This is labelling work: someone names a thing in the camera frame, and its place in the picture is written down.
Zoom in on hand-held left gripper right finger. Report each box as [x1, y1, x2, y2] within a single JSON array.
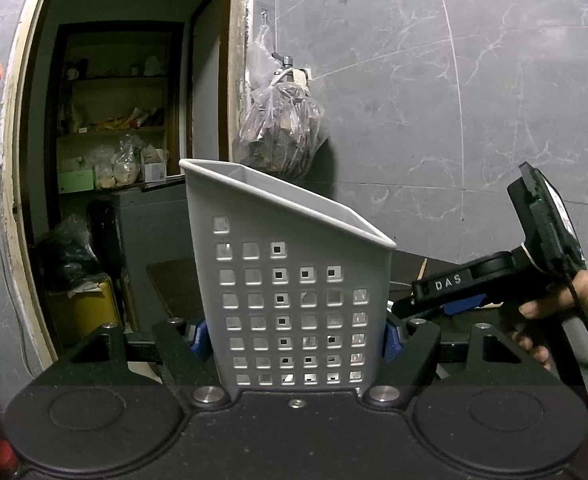
[[364, 317, 550, 409]]

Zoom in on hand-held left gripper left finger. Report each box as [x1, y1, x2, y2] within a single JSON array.
[[61, 317, 231, 407]]

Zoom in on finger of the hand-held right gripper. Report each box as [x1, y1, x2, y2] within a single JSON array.
[[411, 266, 478, 307], [388, 296, 505, 319]]

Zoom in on grey perforated utensil holder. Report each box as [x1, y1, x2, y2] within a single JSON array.
[[180, 158, 397, 394]]

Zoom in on grey cabinet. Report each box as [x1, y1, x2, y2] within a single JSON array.
[[112, 180, 199, 332]]

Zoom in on yellow bin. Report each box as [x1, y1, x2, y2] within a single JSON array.
[[48, 279, 122, 347]]

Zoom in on black garbage bag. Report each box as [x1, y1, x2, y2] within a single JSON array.
[[38, 214, 105, 292]]

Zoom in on small white box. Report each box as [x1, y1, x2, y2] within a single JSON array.
[[142, 161, 168, 183]]

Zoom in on clear bags on shelf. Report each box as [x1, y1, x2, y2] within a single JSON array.
[[95, 134, 143, 189]]

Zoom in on green box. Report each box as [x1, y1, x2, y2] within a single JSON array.
[[58, 169, 96, 194]]

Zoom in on clear plastic bag of dried goods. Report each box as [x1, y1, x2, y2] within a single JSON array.
[[238, 20, 327, 182]]

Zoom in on wooden shelf unit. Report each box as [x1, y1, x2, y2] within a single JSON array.
[[48, 21, 185, 193]]

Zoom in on pale door frame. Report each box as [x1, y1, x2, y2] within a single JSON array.
[[0, 0, 255, 363]]

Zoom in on white wall box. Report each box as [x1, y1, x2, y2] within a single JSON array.
[[288, 67, 315, 92]]

